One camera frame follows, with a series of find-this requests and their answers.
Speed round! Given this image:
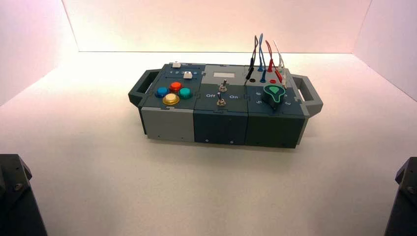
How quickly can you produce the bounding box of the red jumper cable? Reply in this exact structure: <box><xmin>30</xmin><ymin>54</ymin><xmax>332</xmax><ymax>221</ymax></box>
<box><xmin>265</xmin><ymin>40</ymin><xmax>283</xmax><ymax>84</ymax></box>

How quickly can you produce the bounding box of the yellow round push button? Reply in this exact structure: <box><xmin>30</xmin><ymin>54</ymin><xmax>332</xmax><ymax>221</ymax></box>
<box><xmin>162</xmin><ymin>93</ymin><xmax>180</xmax><ymax>106</ymax></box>

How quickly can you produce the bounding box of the blue round push button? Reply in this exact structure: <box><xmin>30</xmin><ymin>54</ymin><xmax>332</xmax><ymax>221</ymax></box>
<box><xmin>154</xmin><ymin>86</ymin><xmax>170</xmax><ymax>99</ymax></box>

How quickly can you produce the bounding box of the white jumper cable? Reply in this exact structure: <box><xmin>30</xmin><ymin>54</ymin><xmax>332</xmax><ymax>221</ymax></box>
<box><xmin>273</xmin><ymin>40</ymin><xmax>289</xmax><ymax>89</ymax></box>

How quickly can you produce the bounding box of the grey box handle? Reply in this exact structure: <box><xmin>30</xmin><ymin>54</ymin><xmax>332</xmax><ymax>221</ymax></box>
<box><xmin>291</xmin><ymin>74</ymin><xmax>324</xmax><ymax>118</ymax></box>

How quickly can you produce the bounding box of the dark teal modular control box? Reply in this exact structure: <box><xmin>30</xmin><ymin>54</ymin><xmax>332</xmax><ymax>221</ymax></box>
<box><xmin>128</xmin><ymin>62</ymin><xmax>324</xmax><ymax>149</ymax></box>

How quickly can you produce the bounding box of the green black rotary knob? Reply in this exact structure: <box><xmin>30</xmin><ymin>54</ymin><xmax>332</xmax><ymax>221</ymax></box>
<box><xmin>262</xmin><ymin>85</ymin><xmax>287</xmax><ymax>110</ymax></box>

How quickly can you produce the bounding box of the black jumper cable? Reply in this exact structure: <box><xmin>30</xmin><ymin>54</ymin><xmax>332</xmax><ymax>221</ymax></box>
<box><xmin>244</xmin><ymin>35</ymin><xmax>259</xmax><ymax>87</ymax></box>

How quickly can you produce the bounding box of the dark teal box handle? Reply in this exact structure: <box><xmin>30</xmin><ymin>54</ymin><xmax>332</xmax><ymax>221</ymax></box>
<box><xmin>128</xmin><ymin>69</ymin><xmax>162</xmax><ymax>108</ymax></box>

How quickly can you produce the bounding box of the blue jumper cable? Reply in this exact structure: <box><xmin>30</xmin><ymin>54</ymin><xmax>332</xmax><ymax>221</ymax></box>
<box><xmin>257</xmin><ymin>32</ymin><xmax>267</xmax><ymax>84</ymax></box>

